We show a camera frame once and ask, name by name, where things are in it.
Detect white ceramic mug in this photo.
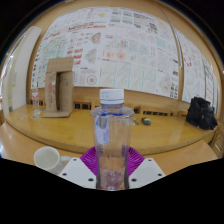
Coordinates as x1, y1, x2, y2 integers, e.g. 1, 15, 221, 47
33, 145, 72, 176

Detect row of wooden chairs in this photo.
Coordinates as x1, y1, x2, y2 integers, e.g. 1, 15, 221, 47
28, 98, 191, 117

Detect clear white-capped water bottle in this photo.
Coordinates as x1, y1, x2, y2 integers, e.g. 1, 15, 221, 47
89, 88, 135, 191

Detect large wall poster sheet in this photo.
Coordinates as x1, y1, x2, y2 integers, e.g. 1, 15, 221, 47
31, 6, 181, 100

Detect small red-labelled clear bottle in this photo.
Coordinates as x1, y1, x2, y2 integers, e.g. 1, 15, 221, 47
31, 87, 41, 118

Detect white standing air conditioner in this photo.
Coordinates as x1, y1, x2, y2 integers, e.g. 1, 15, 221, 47
1, 25, 43, 116

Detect wooden chairs group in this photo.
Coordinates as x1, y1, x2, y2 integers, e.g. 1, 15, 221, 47
211, 128, 224, 158

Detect small dark device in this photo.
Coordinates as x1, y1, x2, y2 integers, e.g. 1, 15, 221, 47
141, 116, 152, 126

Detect black bag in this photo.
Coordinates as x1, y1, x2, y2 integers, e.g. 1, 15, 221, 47
185, 96, 219, 131

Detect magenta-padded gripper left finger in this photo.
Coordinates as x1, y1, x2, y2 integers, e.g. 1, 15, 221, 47
58, 147, 99, 190

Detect brown cardboard box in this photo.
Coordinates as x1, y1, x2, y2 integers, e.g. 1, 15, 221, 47
41, 56, 75, 118

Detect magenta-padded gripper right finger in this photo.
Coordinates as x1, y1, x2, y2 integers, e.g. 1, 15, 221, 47
125, 147, 166, 190

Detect narrow wall poster sheet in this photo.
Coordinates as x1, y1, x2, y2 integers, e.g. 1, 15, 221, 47
174, 28, 219, 111

